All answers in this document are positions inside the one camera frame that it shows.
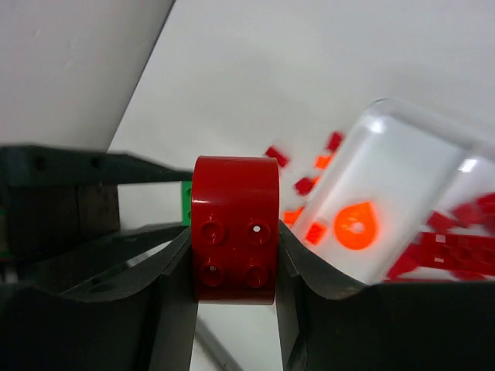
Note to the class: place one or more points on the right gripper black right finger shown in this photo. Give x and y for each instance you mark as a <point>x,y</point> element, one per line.
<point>329,321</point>

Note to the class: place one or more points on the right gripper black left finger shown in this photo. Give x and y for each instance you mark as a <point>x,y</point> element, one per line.
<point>121,302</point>

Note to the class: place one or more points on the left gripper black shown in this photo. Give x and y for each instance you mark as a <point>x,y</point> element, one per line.
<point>70,232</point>

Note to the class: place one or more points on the green lego brick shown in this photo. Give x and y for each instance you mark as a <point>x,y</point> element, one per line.
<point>186,189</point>

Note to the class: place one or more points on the red round flower lego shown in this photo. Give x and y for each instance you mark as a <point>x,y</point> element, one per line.
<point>234,229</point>

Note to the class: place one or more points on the orange round lego piece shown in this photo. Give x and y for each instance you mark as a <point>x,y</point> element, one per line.
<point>356,226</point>

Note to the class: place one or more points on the white three-compartment tray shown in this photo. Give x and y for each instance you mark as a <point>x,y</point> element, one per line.
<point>431,181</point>

